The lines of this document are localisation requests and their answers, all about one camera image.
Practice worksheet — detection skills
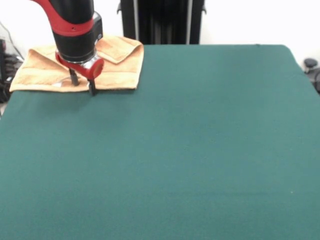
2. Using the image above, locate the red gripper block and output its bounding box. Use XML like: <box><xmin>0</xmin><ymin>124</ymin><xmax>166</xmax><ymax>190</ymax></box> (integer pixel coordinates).
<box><xmin>54</xmin><ymin>51</ymin><xmax>105</xmax><ymax>97</ymax></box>

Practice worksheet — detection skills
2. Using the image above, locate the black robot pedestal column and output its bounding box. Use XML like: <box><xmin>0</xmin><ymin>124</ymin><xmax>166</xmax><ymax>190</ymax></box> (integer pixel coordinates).
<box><xmin>116</xmin><ymin>0</ymin><xmax>208</xmax><ymax>46</ymax></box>

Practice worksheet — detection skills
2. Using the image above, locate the tan terry towel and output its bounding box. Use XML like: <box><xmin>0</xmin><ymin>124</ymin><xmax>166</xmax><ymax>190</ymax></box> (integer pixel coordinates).
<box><xmin>9</xmin><ymin>36</ymin><xmax>145</xmax><ymax>93</ymax></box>

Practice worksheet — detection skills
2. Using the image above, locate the dark wheeled stand base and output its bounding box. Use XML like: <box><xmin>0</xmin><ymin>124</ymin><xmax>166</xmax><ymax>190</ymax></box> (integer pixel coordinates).
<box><xmin>303</xmin><ymin>57</ymin><xmax>320</xmax><ymax>95</ymax></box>

